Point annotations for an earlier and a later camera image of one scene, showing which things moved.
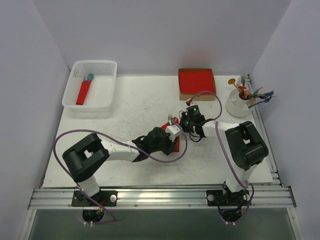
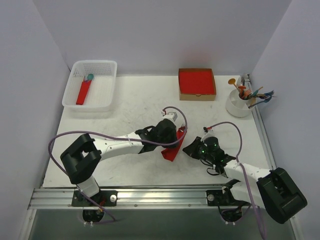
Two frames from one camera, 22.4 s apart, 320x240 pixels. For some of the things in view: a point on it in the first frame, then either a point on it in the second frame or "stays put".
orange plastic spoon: (232, 81) stays put
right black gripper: (189, 110) to (195, 146)
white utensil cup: (237, 106) stays put
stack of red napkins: (194, 82) stays put
